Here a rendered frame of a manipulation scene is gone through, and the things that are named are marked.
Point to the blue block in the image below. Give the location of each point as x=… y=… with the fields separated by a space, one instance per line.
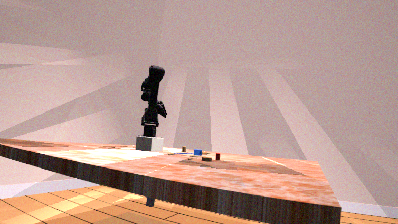
x=197 y=152

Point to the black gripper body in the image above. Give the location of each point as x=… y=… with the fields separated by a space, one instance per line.
x=158 y=105

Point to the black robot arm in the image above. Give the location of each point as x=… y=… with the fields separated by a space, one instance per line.
x=150 y=92

